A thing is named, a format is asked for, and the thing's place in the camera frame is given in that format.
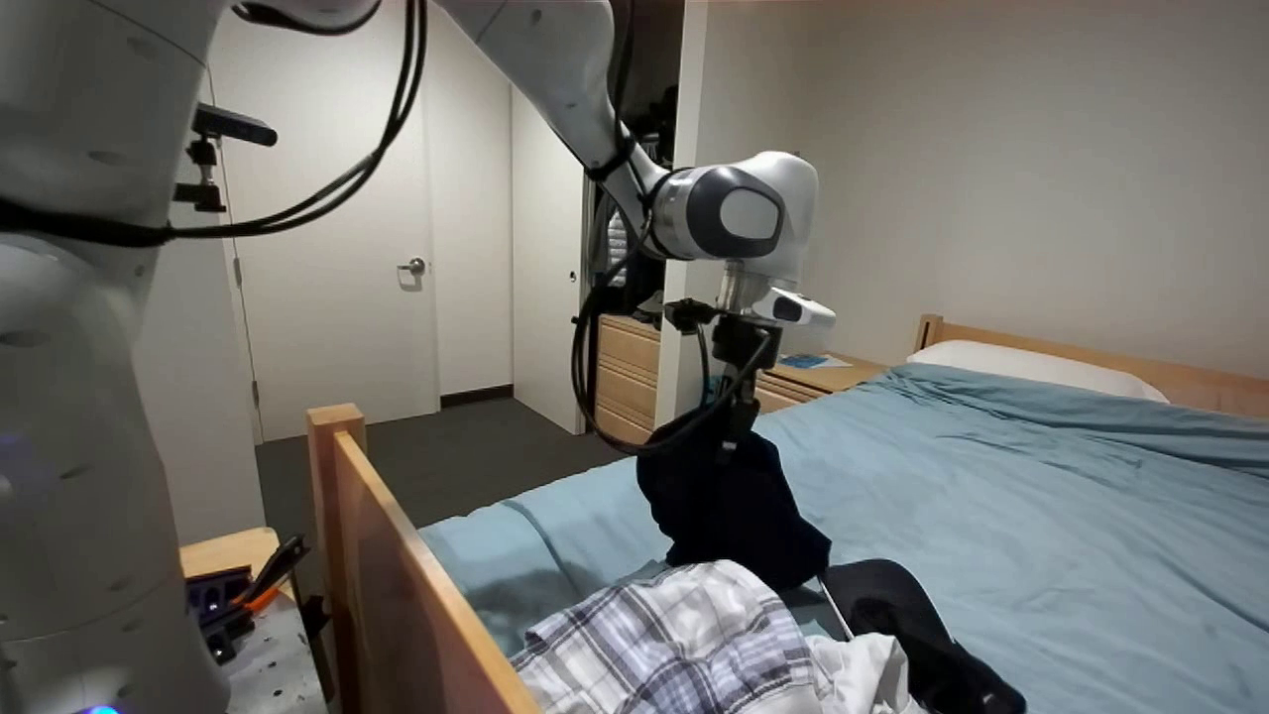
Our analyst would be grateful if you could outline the white closet door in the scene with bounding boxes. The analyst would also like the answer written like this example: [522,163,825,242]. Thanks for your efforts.
[510,85,588,436]

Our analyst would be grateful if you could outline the wooden bed frame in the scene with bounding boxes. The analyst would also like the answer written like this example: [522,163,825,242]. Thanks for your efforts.
[305,313,1269,714]

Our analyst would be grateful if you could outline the wooden nightstand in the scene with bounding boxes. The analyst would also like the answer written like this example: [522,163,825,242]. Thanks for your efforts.
[754,351,890,415]

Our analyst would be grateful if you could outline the black bag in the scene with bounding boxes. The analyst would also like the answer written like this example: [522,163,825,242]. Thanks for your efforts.
[821,557,1028,714]

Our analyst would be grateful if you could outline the camera on mount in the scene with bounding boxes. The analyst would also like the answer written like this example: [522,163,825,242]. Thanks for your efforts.
[173,103,280,215]

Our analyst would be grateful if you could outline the black clothing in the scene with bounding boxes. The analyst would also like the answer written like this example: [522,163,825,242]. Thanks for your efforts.
[635,401,833,595]

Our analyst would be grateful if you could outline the white pillow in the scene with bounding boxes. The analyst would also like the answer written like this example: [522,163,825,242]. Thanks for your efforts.
[906,339,1172,405]

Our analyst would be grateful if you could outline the white cloth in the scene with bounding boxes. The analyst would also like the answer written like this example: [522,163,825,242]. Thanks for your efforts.
[805,633,930,714]

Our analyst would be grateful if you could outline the hanging clothes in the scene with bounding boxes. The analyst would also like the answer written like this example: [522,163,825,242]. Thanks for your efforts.
[592,83,687,320]

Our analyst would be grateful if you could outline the plaid shirt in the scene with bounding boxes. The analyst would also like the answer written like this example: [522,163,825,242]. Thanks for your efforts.
[510,559,826,714]

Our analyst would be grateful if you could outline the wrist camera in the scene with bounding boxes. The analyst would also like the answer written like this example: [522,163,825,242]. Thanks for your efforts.
[663,298,718,334]

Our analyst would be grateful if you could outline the black and orange clamp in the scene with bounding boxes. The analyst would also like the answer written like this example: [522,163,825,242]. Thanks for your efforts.
[184,535,311,666]

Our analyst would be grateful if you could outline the blue bed cover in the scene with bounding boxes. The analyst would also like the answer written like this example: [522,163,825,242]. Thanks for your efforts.
[417,362,1269,714]

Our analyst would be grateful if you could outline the wooden dresser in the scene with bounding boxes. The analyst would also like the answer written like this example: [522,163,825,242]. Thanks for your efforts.
[594,314,662,446]

